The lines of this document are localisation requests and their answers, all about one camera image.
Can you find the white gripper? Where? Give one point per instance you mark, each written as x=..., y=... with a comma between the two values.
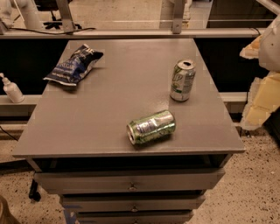
x=271, y=48

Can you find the blue chip bag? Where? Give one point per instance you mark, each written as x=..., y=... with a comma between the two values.
x=76, y=68

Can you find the upright green soda can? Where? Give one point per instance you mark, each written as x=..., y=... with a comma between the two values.
x=182, y=80

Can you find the lying green soda can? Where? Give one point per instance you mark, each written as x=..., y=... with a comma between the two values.
x=151, y=127

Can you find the top cabinet drawer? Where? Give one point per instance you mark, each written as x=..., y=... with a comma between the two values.
x=129, y=181

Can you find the cabinet drawer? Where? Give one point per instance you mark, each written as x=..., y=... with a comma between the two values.
x=148, y=217
x=129, y=181
x=145, y=201

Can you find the bottom cabinet drawer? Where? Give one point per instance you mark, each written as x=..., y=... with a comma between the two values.
x=148, y=217

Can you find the grey drawer cabinet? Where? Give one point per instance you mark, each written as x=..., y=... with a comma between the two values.
x=84, y=129

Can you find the black office chair base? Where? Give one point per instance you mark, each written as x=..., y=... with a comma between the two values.
x=49, y=5

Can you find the middle cabinet drawer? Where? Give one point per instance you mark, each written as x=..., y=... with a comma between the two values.
x=145, y=201

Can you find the white pump bottle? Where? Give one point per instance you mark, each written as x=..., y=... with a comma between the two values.
x=12, y=90

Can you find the grey metal shelf rail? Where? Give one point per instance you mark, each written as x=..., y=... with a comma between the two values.
x=136, y=34

